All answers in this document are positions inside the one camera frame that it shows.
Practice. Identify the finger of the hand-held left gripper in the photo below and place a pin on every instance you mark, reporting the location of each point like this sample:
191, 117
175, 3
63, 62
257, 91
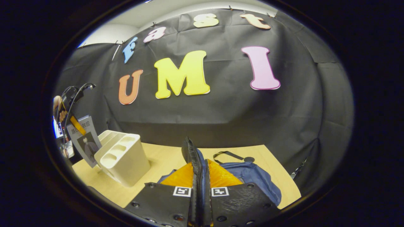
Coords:
77, 125

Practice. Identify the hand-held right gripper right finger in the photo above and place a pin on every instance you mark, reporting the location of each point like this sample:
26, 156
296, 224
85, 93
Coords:
240, 205

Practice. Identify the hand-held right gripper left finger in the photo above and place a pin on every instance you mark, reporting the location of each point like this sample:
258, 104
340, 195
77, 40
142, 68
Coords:
161, 201

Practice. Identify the grey book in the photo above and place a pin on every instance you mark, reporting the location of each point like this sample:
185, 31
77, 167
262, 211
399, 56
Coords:
90, 148

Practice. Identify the blue schoolbag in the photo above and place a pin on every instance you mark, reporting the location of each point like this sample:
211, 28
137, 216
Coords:
258, 183

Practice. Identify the white bookshelf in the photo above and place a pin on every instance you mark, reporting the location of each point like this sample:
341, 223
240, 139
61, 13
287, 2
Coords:
126, 164

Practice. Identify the computer monitor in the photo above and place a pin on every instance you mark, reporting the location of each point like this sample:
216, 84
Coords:
56, 129

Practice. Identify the black backdrop cloth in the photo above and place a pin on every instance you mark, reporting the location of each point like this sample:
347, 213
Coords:
221, 113

